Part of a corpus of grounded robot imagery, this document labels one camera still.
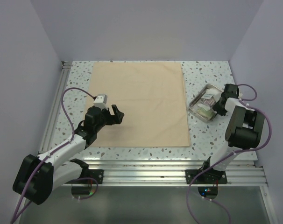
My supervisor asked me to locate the white gauze pad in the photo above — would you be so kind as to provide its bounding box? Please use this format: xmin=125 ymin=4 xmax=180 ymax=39
xmin=206 ymin=88 xmax=222 ymax=96
xmin=197 ymin=103 xmax=211 ymax=111

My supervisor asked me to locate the purple printed glove packet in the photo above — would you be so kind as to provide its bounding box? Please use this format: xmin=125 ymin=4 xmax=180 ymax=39
xmin=203 ymin=97 xmax=216 ymax=106

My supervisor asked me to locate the green printed glove packet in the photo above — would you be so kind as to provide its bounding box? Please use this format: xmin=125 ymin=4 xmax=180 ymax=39
xmin=198 ymin=109 xmax=215 ymax=120

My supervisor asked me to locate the stainless steel tray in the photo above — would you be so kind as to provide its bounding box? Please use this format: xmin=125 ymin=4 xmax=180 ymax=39
xmin=188 ymin=84 xmax=222 ymax=123

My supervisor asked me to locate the beige cloth mat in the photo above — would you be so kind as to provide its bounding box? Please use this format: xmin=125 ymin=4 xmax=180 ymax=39
xmin=89 ymin=62 xmax=191 ymax=147

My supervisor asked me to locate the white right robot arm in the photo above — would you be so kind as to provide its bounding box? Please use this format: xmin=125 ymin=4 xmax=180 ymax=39
xmin=200 ymin=84 xmax=265 ymax=183

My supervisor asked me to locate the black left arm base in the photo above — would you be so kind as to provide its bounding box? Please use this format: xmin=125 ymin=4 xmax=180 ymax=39
xmin=69 ymin=159 xmax=104 ymax=200

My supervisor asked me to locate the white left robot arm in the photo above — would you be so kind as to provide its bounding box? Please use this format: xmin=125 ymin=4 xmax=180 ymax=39
xmin=13 ymin=105 xmax=125 ymax=205

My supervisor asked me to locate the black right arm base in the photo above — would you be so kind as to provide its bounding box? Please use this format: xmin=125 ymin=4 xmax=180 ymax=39
xmin=185 ymin=157 xmax=228 ymax=199

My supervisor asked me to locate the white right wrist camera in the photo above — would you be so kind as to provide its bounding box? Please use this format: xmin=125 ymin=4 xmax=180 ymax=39
xmin=236 ymin=89 xmax=243 ymax=98

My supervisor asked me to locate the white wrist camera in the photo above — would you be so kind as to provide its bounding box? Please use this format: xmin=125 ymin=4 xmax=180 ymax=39
xmin=236 ymin=89 xmax=243 ymax=98
xmin=93 ymin=94 xmax=108 ymax=110

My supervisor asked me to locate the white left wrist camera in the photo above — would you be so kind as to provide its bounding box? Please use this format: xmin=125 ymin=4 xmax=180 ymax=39
xmin=93 ymin=94 xmax=108 ymax=110

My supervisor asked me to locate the aluminium extrusion frame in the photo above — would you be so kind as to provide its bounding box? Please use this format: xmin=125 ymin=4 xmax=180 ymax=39
xmin=10 ymin=61 xmax=273 ymax=224

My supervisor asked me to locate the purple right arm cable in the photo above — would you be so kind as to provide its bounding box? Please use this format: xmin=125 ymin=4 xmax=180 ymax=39
xmin=187 ymin=84 xmax=272 ymax=224

